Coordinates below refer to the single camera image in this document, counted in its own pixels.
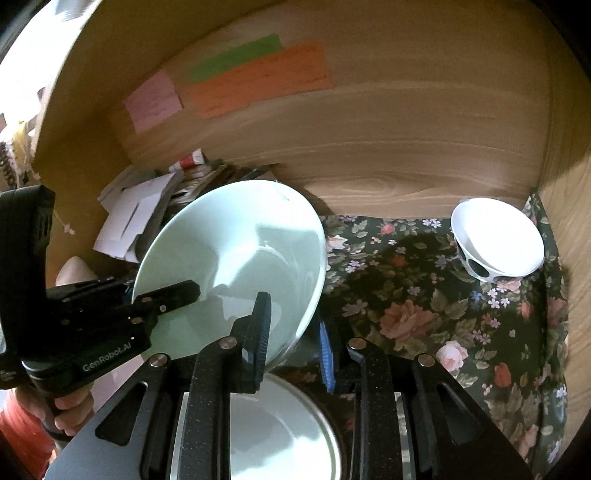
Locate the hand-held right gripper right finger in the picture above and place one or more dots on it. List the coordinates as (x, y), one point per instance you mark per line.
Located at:
(327, 355)

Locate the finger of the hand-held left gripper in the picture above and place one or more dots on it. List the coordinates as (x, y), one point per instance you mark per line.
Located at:
(171, 297)
(97, 290)

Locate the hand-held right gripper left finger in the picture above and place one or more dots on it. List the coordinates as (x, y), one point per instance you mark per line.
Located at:
(263, 332)

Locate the mint green bowl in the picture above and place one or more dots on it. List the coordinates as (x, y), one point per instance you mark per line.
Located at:
(221, 240)

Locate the large white bowl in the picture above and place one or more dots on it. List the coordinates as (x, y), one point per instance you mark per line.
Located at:
(277, 429)

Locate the person's left forearm orange sleeve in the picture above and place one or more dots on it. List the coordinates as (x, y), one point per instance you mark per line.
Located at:
(18, 438)

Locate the person's left hand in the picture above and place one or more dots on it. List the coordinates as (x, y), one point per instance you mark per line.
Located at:
(74, 410)

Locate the white envelope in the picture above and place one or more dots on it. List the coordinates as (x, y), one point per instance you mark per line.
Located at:
(143, 187)
(120, 226)

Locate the dark floral tablecloth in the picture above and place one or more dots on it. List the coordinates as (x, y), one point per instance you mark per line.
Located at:
(415, 295)

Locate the stack of magazines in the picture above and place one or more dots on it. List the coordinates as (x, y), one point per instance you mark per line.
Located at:
(207, 177)

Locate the pink sticky note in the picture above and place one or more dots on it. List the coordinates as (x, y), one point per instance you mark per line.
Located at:
(154, 104)

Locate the white bowl with black dots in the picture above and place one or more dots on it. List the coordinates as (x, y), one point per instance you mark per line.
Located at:
(498, 235)

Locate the orange sticky note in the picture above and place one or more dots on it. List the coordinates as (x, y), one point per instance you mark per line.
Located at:
(258, 83)

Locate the green sticky note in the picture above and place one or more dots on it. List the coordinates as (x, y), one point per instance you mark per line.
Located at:
(235, 57)

